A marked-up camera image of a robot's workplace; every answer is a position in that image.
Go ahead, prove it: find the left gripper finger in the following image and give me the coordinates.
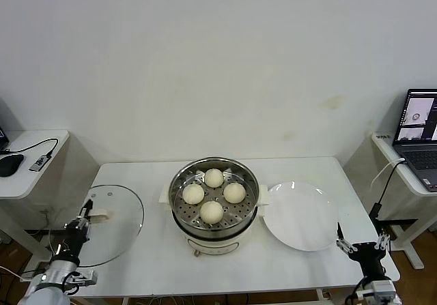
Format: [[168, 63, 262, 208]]
[[79, 199, 95, 222]]

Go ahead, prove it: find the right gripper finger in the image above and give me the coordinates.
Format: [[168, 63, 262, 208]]
[[336, 222, 358, 253], [374, 228, 391, 251]]

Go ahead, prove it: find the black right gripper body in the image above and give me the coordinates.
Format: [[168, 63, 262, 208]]
[[348, 242, 389, 281]]

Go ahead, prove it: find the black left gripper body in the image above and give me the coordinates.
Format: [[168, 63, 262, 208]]
[[56, 220, 92, 261]]

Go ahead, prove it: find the glass lid cream handle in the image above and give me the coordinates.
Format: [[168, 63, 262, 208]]
[[70, 184, 145, 268]]

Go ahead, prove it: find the white steamed baozi bun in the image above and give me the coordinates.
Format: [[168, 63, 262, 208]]
[[199, 201, 225, 224], [204, 168, 225, 188], [223, 181, 246, 204], [182, 184, 205, 205]]

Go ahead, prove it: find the perforated steel steamer basket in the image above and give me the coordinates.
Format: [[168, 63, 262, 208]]
[[169, 156, 259, 239]]

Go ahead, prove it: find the black crossbar under table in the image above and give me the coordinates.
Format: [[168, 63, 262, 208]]
[[374, 218, 419, 229]]

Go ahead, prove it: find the white side table with label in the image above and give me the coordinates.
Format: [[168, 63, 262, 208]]
[[371, 132, 437, 270]]

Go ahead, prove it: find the white round plate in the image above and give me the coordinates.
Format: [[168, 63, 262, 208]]
[[262, 181, 343, 252]]

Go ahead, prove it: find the grey usb hub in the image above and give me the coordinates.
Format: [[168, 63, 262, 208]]
[[29, 154, 52, 173]]

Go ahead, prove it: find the white side table with mouse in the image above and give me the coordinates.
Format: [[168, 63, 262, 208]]
[[0, 130, 70, 282]]

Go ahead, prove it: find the black computer mouse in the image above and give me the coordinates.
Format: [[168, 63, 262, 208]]
[[0, 154, 25, 178]]

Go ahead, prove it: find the grey open laptop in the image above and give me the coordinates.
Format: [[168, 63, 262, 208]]
[[391, 87, 437, 192]]

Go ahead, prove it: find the dark screen device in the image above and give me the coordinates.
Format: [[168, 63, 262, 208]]
[[0, 115, 11, 154]]

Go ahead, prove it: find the cream electric cooking pot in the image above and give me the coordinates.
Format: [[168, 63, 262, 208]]
[[158, 184, 270, 258]]

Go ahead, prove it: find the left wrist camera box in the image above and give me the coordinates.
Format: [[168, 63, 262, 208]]
[[68, 269, 99, 287]]

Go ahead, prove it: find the white laptop cable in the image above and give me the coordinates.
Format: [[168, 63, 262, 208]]
[[371, 158, 407, 186]]

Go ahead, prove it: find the black hub cable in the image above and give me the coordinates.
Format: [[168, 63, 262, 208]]
[[0, 138, 59, 162]]

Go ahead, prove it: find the white floor cable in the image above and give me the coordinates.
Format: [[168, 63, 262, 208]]
[[0, 265, 35, 285]]

